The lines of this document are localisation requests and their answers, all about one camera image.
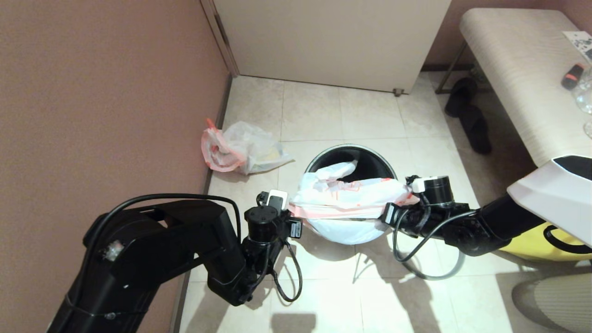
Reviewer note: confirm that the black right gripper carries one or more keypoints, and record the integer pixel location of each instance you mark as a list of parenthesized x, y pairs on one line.
[(416, 219)]

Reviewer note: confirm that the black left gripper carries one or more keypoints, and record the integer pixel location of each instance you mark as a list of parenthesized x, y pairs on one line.
[(273, 240)]

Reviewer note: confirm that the white red-printed trash bag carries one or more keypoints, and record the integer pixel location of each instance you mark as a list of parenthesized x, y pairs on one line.
[(245, 148), (347, 203)]

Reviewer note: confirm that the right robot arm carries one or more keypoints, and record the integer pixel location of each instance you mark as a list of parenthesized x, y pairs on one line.
[(522, 212)]

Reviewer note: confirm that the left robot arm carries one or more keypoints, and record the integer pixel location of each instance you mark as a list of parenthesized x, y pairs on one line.
[(162, 259)]

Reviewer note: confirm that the black round trash bin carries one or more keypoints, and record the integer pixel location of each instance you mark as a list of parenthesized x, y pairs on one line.
[(370, 162)]

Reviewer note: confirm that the yellow fabric bag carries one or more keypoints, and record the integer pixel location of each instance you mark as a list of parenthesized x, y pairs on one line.
[(532, 243)]

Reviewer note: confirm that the black slipper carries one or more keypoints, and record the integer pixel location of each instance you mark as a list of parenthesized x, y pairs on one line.
[(461, 96), (478, 133)]

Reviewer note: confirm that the grey skirting board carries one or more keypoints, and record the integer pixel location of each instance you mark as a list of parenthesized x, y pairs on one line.
[(217, 134)]

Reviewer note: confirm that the small metal door stop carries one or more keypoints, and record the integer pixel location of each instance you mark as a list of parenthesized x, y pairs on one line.
[(397, 92)]

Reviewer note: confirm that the light woodgrain desk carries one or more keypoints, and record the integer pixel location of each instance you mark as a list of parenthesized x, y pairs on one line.
[(522, 69)]

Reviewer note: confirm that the clear wine glass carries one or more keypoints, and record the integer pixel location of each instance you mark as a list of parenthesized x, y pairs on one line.
[(588, 130), (584, 98)]

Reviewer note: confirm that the white door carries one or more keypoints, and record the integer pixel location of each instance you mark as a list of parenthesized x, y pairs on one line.
[(333, 41)]

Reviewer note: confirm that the black marker with red band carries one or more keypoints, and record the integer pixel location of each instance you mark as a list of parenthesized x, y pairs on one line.
[(572, 77)]

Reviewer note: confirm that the white leaflet with blue print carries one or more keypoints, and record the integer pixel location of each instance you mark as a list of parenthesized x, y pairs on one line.
[(580, 42)]

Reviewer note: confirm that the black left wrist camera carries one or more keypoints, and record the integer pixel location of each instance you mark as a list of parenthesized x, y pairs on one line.
[(263, 219)]

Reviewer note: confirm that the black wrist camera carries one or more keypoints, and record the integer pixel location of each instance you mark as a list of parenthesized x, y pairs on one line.
[(263, 219), (434, 189)]

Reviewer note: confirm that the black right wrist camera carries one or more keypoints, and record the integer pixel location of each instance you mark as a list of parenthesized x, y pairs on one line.
[(434, 189)]

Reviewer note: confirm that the beige door frame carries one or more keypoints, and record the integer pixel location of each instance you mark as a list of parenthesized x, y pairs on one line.
[(221, 37)]

